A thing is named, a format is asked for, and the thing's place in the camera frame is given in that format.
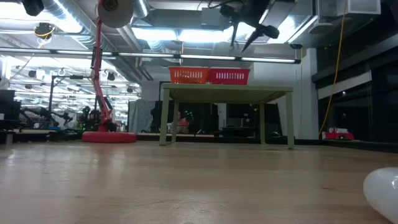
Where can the black background stand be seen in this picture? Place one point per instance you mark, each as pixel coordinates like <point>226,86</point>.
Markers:
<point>51,99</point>

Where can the green perforated metal shelf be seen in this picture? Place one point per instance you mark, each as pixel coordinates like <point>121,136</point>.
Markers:
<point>224,93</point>

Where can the red toy vehicle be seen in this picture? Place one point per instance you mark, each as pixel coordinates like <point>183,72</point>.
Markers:
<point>339,136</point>

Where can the long ceiling light fixture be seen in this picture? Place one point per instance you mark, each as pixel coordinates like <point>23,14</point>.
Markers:
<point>205,57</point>

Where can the black cabinet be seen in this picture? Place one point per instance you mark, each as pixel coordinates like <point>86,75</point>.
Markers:
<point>242,118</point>

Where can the red plastic basket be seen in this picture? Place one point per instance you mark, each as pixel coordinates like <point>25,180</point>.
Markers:
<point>214,76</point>

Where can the black ceiling fixture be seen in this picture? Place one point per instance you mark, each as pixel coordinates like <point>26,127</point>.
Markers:
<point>32,7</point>

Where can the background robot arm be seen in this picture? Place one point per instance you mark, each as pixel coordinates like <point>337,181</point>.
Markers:
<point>46,113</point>

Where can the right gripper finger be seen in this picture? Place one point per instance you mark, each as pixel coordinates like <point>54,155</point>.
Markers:
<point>255,37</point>
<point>234,34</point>

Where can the white earbuds case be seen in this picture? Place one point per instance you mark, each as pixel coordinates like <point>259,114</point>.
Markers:
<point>384,193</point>

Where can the grey cover cloth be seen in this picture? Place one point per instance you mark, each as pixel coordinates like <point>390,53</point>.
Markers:
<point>141,115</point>

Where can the orange plastic basket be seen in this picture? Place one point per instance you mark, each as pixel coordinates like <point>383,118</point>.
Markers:
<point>174,74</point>

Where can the person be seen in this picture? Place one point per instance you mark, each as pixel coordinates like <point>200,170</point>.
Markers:
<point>183,123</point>

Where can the red desk lamp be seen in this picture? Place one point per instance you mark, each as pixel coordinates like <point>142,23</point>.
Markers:
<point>109,137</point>

